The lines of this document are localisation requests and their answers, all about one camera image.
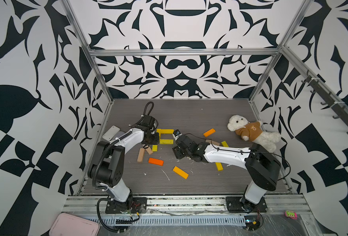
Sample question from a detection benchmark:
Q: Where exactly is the amber orange block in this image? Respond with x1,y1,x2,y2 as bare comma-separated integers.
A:
173,166,189,180

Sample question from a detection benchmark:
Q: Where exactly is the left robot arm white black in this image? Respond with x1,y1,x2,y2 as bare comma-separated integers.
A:
87,101,159,204

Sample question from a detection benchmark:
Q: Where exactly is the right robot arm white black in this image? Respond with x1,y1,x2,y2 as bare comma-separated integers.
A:
173,130,281,206

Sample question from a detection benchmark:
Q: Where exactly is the natural wood block tilted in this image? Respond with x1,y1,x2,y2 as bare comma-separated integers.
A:
145,147,153,155

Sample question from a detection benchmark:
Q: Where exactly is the natural wood block left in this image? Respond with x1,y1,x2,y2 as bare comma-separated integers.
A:
137,148,145,163

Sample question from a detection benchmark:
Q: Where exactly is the natural wood block right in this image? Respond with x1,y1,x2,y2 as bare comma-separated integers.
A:
206,139,220,146

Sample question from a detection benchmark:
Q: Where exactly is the red orange block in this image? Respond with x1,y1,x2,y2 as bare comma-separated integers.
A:
148,158,164,166

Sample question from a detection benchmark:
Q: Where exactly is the orange block far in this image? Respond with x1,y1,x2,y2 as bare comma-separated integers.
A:
203,128,216,137

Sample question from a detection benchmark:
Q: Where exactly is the yellow block right long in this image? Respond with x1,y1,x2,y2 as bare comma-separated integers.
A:
215,162,223,171

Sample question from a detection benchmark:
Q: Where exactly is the white small device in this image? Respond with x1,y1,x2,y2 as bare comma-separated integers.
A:
102,125,120,142

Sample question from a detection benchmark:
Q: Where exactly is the white teddy bear brown shirt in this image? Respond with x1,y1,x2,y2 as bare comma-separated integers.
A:
227,115,281,152

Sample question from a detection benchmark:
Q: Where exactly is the green circuit board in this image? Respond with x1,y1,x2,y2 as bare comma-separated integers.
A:
243,215,262,232

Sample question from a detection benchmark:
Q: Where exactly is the pink tray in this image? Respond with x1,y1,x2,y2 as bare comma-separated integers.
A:
49,213,100,236

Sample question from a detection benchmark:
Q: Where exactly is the pink green small gadget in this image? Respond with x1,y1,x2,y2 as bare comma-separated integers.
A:
285,210,298,219

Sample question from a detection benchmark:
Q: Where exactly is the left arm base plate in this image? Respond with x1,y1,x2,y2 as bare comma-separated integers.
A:
105,197,147,214

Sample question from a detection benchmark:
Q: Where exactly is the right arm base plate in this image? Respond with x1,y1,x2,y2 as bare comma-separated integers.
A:
225,196,267,213

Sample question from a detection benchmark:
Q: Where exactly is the aluminium front rail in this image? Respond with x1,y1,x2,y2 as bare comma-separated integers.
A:
62,194,311,215

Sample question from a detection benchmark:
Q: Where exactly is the grey hook rail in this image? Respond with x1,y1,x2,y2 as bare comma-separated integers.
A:
302,69,348,135

